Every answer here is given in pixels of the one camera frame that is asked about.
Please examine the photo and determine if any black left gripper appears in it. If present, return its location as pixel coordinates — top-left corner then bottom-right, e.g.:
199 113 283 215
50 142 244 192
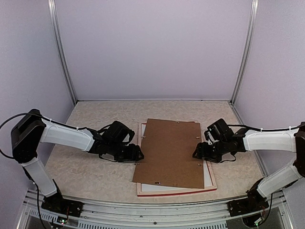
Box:
108 140 144 162

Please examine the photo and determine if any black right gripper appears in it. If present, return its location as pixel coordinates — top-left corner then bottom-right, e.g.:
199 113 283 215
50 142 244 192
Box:
193 139 228 163

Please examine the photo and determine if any wooden picture frame red edge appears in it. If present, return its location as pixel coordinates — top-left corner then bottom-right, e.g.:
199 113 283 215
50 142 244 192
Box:
137 122 217 198

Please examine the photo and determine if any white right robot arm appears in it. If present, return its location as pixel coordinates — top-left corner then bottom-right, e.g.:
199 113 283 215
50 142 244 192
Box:
193 119 305 212

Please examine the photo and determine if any right aluminium corner post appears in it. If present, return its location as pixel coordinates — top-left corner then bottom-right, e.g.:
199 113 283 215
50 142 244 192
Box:
230 0 259 106

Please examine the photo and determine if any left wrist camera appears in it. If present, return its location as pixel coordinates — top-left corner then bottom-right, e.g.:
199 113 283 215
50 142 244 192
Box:
102 121 135 145

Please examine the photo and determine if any aluminium front rail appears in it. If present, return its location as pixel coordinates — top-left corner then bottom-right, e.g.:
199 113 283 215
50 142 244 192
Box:
16 189 294 229

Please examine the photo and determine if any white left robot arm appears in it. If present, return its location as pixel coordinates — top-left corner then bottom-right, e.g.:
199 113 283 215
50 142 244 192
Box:
10 109 144 212

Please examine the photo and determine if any left aluminium corner post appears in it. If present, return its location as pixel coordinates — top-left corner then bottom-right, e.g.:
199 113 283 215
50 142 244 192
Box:
48 0 78 106

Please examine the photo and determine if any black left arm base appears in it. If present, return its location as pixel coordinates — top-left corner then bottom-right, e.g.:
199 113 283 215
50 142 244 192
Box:
41 187 83 218

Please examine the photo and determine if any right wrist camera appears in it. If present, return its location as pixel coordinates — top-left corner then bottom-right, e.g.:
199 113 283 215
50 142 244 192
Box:
204 118 234 143

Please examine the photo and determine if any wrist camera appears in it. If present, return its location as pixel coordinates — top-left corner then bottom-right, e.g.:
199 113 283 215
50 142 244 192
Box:
204 118 234 143
102 121 135 145

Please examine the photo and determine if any brown cardboard backing board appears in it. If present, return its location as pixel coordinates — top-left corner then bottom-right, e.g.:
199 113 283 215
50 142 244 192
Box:
132 118 204 189

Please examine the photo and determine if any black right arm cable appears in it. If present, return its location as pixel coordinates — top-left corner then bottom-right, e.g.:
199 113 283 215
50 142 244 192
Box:
228 124 305 132

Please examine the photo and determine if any aluminium corner post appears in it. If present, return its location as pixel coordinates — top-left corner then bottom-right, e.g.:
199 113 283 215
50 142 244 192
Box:
48 0 78 106
230 0 259 106

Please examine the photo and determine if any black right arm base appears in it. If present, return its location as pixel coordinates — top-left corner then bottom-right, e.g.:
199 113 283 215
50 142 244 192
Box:
227 189 269 217

